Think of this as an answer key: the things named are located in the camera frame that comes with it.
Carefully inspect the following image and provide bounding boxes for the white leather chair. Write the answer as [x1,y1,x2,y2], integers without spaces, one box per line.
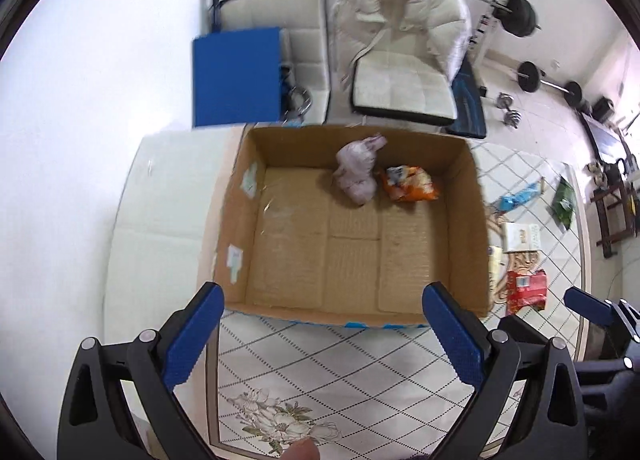
[342,31,457,126]

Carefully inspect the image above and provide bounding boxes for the black barbell on floor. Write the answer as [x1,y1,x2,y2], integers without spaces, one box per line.
[516,61,584,109]

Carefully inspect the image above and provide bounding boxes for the black weight bench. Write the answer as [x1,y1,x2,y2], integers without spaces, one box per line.
[445,57,487,139]

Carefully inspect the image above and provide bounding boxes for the green snack bag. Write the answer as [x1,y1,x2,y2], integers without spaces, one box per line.
[550,176,575,232]

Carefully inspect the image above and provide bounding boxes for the brown cardboard box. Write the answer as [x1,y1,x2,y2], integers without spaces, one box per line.
[213,125,491,328]

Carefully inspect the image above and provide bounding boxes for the pink cloth bundle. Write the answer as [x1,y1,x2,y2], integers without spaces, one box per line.
[333,134,387,206]

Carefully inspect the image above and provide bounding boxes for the white puffer jacket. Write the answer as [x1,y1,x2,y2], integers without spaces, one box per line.
[332,0,472,88]

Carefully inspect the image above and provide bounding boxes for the orange snack bag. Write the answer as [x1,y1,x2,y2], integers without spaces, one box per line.
[378,165,439,202]

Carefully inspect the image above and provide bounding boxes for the yellow white small box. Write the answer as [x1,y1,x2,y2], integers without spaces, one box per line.
[488,246,502,302]

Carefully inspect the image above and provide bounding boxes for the white checkered tablecloth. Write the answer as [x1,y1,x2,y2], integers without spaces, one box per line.
[206,142,590,459]

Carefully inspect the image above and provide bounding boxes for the chrome dumbbell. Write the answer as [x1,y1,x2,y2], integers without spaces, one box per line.
[495,92,522,128]

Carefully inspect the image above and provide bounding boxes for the dark wooden stool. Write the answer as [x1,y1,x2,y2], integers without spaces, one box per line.
[591,180,639,260]

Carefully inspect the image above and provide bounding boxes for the blue wrapper stick pack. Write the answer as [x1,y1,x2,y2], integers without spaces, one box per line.
[494,178,546,213]

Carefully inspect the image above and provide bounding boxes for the barbell on rack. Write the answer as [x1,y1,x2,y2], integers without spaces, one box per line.
[471,0,541,44]

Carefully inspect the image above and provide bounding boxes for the blue board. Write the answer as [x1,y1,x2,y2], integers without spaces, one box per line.
[192,28,281,128]

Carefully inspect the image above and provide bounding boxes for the white cigarette carton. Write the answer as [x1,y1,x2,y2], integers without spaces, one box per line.
[503,223,541,253]

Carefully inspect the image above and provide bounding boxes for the red snack bag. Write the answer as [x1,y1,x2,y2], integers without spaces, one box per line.
[506,269,548,315]

